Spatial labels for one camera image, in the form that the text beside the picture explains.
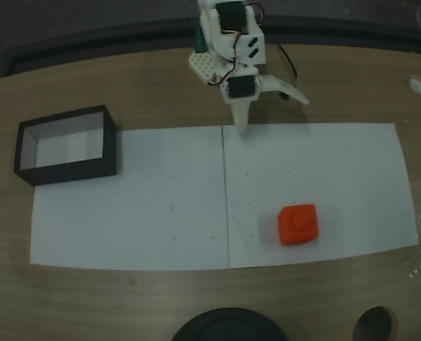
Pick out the orange cube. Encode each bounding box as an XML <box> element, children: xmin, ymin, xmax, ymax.
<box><xmin>278</xmin><ymin>203</ymin><xmax>320</xmax><ymax>247</ymax></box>

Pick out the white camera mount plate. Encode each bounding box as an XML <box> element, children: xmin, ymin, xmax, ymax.
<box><xmin>261</xmin><ymin>73</ymin><xmax>310</xmax><ymax>106</ymax></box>

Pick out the white paper sheet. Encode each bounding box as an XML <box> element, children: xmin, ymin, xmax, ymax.
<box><xmin>222</xmin><ymin>122</ymin><xmax>420</xmax><ymax>269</ymax></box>
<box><xmin>30</xmin><ymin>126</ymin><xmax>231</xmax><ymax>272</ymax></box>

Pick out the brown open box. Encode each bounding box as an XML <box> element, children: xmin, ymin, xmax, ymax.
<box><xmin>13</xmin><ymin>104</ymin><xmax>118</xmax><ymax>188</ymax></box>

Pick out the black round object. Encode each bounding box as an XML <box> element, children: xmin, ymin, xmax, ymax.
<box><xmin>170</xmin><ymin>308</ymin><xmax>290</xmax><ymax>341</ymax></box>

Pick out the black cable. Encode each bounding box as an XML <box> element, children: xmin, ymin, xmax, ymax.
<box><xmin>273</xmin><ymin>40</ymin><xmax>300</xmax><ymax>90</ymax></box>

